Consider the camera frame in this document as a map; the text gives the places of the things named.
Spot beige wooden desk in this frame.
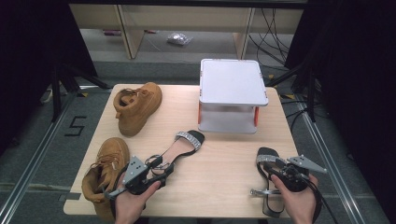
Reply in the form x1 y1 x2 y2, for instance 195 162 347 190
68 0 308 60

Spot person's left hand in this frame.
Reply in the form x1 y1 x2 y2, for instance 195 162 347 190
115 178 162 224

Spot black tripod stand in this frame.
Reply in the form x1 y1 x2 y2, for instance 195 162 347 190
265 62 319 123
49 62 112 123

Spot white cord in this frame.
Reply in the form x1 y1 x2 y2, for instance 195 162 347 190
39 88 54 105

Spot dark tape strip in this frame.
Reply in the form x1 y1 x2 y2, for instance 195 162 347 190
58 191 82 203

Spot bundle of black cables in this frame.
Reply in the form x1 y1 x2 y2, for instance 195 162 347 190
248 7 292 68

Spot right hand-held gripper cable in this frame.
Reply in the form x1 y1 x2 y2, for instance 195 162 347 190
298 173 340 224

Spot clear plastic bag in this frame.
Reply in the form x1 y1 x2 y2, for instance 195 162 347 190
166 32 194 47

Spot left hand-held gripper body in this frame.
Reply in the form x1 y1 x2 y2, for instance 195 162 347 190
121 155 164 196

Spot black curtain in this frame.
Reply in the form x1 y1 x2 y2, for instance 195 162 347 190
284 0 396 224
0 0 98 157

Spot white shoe rack orange posts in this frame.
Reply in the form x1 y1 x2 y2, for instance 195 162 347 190
197 58 269 135

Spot person's right hand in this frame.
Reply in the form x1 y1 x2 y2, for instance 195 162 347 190
270 174 319 224

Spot aluminium floor rail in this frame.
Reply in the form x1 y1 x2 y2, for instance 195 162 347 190
0 92 78 224
292 92 368 224

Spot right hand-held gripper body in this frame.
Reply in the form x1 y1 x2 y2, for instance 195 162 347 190
276 154 329 193

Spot brown suede boot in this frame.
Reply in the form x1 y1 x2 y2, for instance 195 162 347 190
112 81 163 138
81 136 131 222

